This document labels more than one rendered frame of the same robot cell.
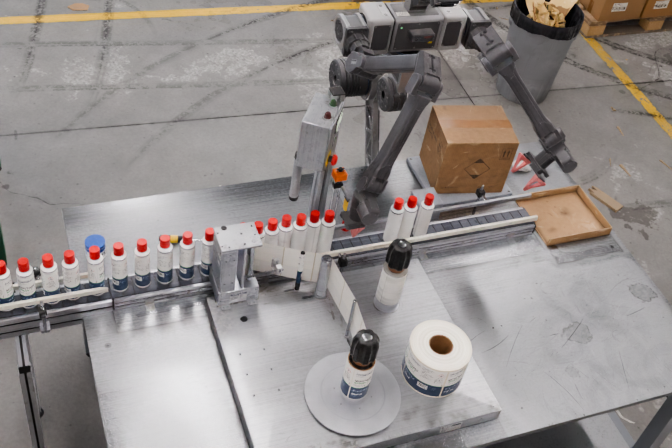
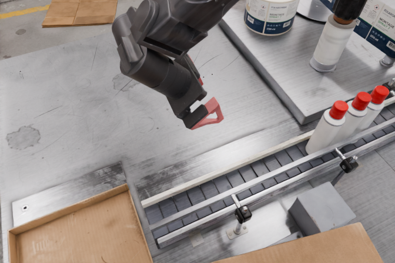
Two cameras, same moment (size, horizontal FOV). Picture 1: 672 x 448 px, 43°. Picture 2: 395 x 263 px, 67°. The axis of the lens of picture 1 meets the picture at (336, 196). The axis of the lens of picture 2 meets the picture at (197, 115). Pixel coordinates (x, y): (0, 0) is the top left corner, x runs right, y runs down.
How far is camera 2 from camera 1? 3.27 m
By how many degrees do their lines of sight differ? 85
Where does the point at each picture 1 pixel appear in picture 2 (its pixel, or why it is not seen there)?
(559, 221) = (92, 245)
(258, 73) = not seen: outside the picture
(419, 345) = not seen: outside the picture
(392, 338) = (305, 37)
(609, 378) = (111, 48)
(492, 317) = (212, 83)
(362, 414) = not seen: outside the picture
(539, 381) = not seen: hidden behind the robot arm
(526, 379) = not seen: hidden behind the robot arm
